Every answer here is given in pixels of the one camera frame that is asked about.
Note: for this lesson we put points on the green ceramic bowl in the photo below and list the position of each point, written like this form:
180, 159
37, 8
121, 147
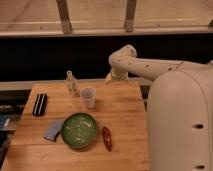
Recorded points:
79, 130

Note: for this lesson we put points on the black whiteboard eraser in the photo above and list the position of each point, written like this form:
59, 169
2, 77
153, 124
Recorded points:
40, 105

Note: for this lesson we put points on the red brown chili pepper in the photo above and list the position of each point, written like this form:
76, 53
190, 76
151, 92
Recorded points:
107, 138

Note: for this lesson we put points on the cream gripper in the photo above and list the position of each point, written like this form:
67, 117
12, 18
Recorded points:
116, 76

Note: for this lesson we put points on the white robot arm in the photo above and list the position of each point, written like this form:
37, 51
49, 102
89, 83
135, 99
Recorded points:
179, 108

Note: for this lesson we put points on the white ceramic cup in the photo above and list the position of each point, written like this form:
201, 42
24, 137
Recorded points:
88, 96

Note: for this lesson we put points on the blue sponge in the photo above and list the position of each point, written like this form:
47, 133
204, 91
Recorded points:
53, 131

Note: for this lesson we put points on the clear plastic bottle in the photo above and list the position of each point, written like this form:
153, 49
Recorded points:
72, 84

